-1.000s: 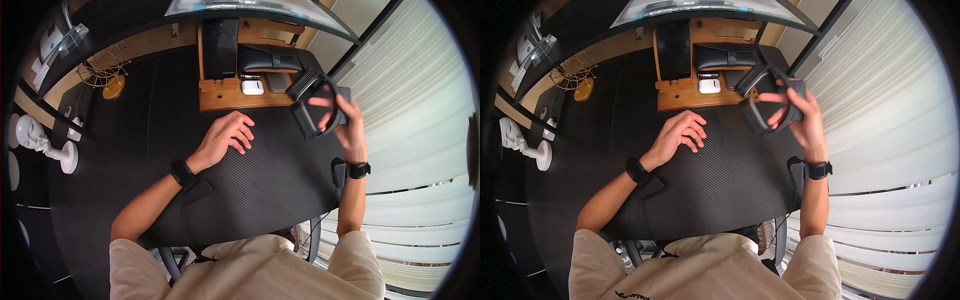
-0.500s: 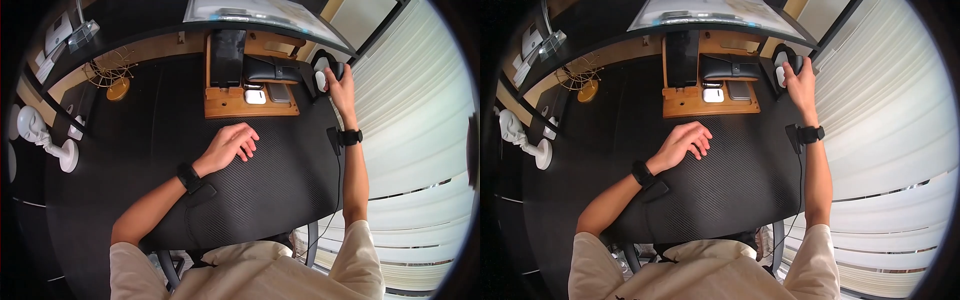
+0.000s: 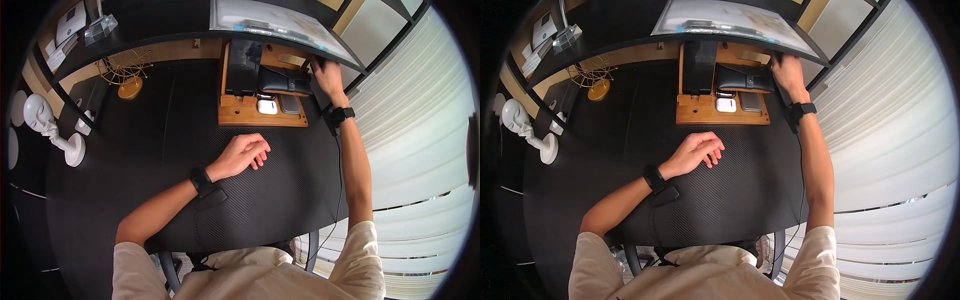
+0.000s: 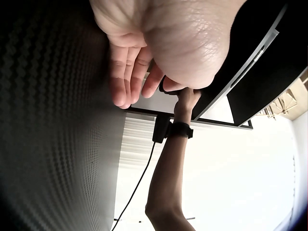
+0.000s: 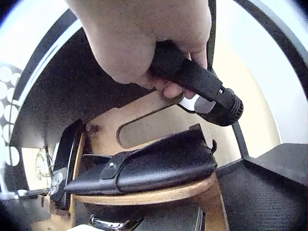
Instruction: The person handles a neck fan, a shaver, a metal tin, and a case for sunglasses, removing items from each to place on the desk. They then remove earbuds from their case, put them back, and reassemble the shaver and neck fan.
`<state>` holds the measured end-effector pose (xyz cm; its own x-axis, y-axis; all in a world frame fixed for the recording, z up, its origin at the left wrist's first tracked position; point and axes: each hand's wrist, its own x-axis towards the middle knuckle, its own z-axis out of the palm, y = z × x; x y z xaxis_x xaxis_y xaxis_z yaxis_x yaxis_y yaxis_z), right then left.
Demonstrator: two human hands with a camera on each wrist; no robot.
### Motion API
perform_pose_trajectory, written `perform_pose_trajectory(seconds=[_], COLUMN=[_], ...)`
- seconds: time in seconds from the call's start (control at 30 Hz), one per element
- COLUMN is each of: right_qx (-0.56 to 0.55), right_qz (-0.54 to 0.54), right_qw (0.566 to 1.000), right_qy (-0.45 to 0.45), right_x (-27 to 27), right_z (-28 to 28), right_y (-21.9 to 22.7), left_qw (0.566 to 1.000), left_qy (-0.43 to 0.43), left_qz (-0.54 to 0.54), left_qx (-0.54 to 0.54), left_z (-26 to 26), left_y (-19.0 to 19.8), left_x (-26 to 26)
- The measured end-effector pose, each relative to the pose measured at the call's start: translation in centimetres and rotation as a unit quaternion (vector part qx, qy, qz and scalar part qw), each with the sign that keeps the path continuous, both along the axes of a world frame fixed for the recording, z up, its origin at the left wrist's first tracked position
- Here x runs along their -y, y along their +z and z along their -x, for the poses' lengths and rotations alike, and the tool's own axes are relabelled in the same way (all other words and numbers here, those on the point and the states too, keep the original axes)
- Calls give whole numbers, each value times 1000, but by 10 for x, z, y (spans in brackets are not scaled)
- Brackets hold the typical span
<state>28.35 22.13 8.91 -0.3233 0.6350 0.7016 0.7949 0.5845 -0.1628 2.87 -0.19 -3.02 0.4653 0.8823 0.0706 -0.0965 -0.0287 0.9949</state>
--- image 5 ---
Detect person's right hand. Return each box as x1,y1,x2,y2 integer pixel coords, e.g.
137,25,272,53
67,0,213,99

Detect person's right fingers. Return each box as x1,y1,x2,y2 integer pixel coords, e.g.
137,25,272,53
144,42,208,99

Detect black handle tool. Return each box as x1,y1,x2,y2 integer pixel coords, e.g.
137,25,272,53
151,40,244,127

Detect thin brass loop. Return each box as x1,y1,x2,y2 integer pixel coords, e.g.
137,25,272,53
116,93,186,148

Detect black leather pouch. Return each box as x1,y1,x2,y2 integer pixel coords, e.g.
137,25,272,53
64,124,218,196

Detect round wooden stool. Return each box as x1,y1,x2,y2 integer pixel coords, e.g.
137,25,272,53
70,130,229,231

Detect black cabinet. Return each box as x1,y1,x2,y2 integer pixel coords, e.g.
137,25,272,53
215,143,308,231

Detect black metal frame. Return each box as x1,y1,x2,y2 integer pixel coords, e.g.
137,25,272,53
206,0,308,159

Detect chrome handle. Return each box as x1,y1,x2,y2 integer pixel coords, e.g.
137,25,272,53
89,214,136,230

